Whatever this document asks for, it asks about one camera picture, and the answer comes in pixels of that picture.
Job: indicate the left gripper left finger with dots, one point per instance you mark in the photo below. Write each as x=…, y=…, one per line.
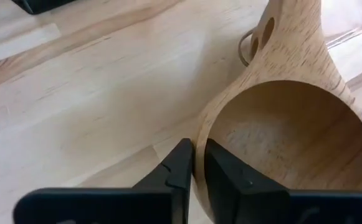
x=121, y=205

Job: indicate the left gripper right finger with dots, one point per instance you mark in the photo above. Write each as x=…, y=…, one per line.
x=261, y=208

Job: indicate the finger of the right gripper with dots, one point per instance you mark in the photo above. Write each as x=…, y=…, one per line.
x=43, y=4

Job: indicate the wide tan wooden bowl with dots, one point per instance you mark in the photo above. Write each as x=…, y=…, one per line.
x=293, y=124

